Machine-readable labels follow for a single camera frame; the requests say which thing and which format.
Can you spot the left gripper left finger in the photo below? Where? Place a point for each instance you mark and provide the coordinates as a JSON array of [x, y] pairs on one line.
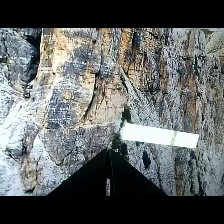
[[87, 180]]

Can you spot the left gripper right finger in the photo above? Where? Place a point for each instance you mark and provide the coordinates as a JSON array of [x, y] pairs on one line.
[[133, 181]]

